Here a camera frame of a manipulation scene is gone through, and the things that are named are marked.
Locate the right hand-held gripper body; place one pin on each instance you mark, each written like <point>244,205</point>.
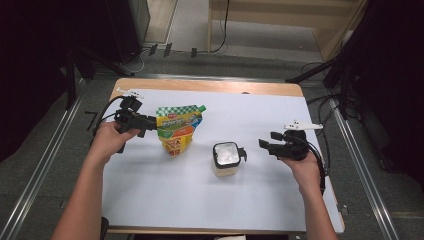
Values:
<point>290,146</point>

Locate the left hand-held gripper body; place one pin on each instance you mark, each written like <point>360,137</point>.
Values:
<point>128,118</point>

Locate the green yellow spout pouch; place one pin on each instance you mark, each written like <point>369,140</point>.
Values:
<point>176,130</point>

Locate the person's left hand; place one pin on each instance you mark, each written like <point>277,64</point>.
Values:
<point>110,141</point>

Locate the black tape corner mark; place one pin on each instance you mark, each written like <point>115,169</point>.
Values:
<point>90,118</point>

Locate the black metal stand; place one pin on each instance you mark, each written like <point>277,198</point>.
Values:
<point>343,90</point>
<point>70,83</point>

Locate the black tape strip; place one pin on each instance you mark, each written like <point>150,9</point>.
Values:
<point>167,49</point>
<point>194,52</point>
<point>152,49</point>

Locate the dark grey cabinet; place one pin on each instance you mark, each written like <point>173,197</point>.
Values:
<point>133,26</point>

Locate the dark cloth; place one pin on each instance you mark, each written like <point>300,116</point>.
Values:
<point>104,230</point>

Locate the black curtain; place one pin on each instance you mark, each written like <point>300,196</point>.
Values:
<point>33,50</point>
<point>393,83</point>

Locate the metal floor rail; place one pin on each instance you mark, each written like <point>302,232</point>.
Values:
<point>40,173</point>
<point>366,183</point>
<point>206,77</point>

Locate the light wooden frame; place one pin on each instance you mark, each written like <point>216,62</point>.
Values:
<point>333,40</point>

